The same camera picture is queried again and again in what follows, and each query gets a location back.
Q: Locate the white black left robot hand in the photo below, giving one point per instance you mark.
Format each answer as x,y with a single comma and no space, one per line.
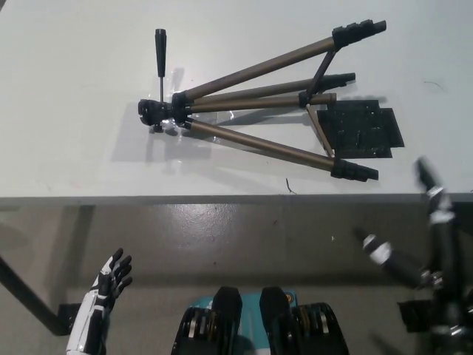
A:
111,277

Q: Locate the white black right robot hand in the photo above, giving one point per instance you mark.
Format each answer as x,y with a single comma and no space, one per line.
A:
441,236

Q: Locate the black and bronze camera tripod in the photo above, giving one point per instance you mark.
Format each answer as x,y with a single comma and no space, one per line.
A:
236,135

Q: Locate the black metal table leg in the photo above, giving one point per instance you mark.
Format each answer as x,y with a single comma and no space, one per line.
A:
26,292

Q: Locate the black teal robot torso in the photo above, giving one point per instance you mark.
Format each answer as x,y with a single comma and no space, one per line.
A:
269,321

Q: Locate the clear tape patch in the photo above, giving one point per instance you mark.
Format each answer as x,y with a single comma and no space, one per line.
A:
140,148

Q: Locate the black tape patch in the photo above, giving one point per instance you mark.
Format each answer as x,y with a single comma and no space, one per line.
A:
362,129

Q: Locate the thin curved dark thread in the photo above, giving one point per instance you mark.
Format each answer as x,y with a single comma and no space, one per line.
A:
433,83

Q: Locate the short dark thread scrap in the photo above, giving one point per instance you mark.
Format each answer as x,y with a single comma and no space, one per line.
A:
289,186

